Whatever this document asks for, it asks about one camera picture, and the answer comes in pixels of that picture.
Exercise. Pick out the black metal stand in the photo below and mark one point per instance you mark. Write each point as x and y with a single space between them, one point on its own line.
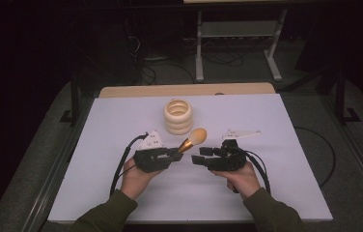
75 100
340 96

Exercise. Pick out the cream ringed brush holder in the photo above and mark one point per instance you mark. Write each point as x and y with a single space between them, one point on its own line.
178 124

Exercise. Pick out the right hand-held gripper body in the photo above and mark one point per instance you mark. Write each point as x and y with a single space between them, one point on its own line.
231 159

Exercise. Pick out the person's left hand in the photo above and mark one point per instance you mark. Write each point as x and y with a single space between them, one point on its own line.
134 180

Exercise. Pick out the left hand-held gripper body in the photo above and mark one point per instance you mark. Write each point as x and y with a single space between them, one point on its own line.
150 162

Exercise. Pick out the wooden table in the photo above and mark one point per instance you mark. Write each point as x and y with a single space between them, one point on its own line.
186 89

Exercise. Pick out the person's right hand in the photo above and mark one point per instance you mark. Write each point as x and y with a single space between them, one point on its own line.
244 182

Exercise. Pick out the black and copper makeup brush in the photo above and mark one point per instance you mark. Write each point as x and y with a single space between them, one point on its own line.
197 137

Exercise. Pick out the white table board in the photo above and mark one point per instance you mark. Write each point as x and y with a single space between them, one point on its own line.
186 199

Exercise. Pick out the white metal stand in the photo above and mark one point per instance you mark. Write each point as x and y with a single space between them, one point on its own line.
199 48

